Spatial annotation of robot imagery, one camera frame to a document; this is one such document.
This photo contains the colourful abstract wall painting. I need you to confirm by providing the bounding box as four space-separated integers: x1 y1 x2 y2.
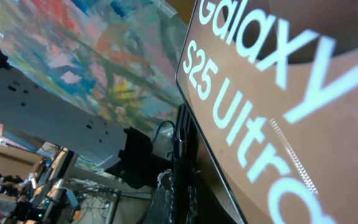
0 0 187 133

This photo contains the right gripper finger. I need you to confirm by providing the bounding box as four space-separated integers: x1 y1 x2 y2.
141 169 198 224

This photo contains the cluttered background workbench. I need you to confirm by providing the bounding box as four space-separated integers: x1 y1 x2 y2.
0 140 152 223

